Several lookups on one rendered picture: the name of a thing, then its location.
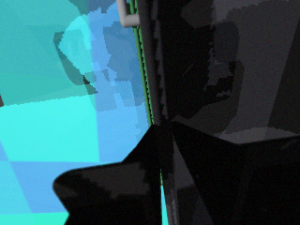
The black plastic tray with white wire bars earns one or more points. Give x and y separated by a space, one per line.
228 68

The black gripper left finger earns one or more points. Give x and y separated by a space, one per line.
136 176

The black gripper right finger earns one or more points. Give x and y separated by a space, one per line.
222 170

